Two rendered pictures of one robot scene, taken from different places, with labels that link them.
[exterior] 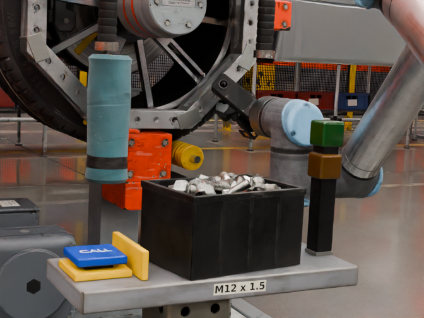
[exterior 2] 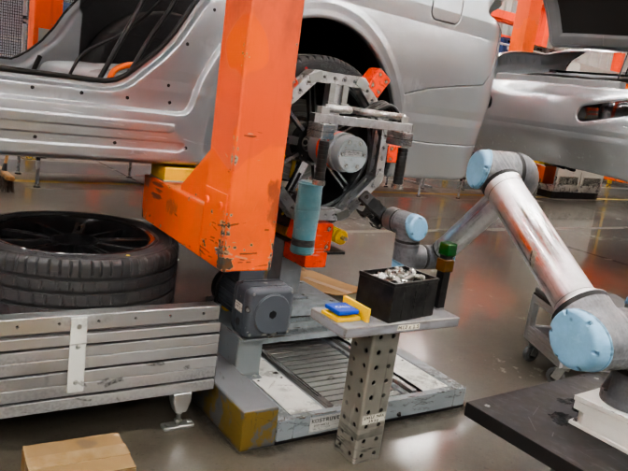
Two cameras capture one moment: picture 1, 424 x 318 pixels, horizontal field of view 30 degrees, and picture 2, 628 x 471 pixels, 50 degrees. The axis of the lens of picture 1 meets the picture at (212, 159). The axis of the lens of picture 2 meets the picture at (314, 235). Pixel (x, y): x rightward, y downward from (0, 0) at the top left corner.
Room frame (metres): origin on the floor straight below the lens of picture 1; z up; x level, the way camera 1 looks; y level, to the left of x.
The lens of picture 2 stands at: (-0.71, 0.50, 1.05)
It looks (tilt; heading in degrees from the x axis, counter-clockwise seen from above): 12 degrees down; 352
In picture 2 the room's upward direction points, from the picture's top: 8 degrees clockwise
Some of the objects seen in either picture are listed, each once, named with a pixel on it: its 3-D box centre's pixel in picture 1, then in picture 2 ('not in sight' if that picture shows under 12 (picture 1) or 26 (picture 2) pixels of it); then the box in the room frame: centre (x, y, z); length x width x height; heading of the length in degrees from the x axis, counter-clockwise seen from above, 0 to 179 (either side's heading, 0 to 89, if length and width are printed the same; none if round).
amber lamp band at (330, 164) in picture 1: (324, 165); (445, 264); (1.22, -0.18, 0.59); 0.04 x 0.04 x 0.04; 27
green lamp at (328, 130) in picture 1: (327, 133); (448, 249); (1.22, -0.18, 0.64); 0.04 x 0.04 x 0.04; 27
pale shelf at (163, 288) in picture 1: (205, 272); (386, 317); (1.13, 0.00, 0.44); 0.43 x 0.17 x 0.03; 117
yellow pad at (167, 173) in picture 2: not in sight; (176, 172); (1.69, 0.69, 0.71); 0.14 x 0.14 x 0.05; 27
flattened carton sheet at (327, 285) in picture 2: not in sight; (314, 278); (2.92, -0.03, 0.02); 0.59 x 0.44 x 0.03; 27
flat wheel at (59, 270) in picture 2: not in sight; (72, 267); (1.47, 0.97, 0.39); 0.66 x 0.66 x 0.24
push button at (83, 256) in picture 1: (94, 259); (341, 310); (1.05, 0.15, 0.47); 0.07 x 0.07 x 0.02; 27
